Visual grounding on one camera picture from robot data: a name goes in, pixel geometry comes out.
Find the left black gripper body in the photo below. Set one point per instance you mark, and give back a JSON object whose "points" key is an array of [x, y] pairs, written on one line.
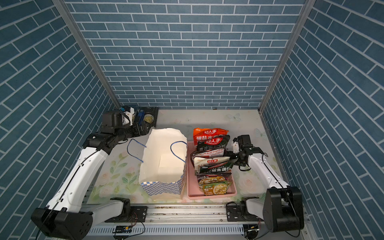
{"points": [[134, 130]]}

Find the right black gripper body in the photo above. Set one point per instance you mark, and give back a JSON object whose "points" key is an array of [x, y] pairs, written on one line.
{"points": [[237, 160]]}

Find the dark red condiment packet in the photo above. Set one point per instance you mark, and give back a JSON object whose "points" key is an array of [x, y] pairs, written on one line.
{"points": [[219, 142]]}

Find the white checkered paper bag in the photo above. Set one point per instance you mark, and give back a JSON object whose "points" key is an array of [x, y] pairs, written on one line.
{"points": [[163, 161]]}

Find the orange red condiment packet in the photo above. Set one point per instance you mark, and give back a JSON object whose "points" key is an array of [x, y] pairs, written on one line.
{"points": [[202, 135]]}

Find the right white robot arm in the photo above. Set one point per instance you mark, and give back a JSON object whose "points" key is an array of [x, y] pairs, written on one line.
{"points": [[282, 209]]}

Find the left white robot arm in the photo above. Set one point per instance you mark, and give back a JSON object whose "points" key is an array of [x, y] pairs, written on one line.
{"points": [[64, 216]]}

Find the green dark condiment packet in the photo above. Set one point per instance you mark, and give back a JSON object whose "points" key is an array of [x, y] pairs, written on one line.
{"points": [[221, 168]]}

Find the black hardcover book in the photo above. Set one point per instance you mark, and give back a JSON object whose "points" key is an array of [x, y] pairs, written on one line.
{"points": [[147, 115]]}

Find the pink perforated plastic basket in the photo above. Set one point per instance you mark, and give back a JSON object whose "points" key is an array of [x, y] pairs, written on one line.
{"points": [[192, 188]]}

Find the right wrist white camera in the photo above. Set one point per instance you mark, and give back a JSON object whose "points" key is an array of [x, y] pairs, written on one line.
{"points": [[236, 148]]}

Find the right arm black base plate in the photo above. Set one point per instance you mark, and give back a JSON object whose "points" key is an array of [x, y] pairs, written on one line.
{"points": [[236, 213]]}

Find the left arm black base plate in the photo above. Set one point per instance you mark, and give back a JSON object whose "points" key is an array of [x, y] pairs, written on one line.
{"points": [[134, 214]]}

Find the aluminium mounting rail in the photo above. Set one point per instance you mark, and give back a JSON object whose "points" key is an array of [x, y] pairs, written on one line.
{"points": [[192, 222]]}

